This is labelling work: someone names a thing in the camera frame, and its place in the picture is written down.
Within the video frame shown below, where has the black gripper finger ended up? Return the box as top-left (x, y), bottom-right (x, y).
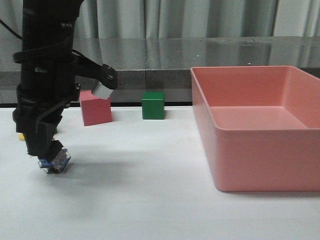
top-left (26, 123), bottom-right (63, 160)

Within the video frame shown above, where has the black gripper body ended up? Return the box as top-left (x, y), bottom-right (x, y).
top-left (12, 83), bottom-right (81, 134)

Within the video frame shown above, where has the yellow push button switch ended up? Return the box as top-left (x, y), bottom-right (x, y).
top-left (19, 133), bottom-right (71, 174)

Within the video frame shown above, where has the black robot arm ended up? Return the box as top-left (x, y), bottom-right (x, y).
top-left (12, 0), bottom-right (82, 161)

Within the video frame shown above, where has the pink cube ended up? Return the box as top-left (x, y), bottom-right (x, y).
top-left (79, 90), bottom-right (113, 127)

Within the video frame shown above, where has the grey-green curtain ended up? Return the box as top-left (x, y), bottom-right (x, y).
top-left (0, 0), bottom-right (320, 40)

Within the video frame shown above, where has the right green cube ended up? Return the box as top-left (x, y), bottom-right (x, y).
top-left (141, 91), bottom-right (165, 120)

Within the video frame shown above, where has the grey stone ledge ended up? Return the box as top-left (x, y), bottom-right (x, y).
top-left (0, 36), bottom-right (320, 105)

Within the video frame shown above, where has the pink plastic bin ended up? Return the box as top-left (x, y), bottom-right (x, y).
top-left (191, 66), bottom-right (320, 192)

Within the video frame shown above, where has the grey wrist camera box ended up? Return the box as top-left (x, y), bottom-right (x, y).
top-left (91, 81), bottom-right (113, 100)

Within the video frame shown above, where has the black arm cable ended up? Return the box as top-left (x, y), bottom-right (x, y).
top-left (0, 18), bottom-right (23, 40)

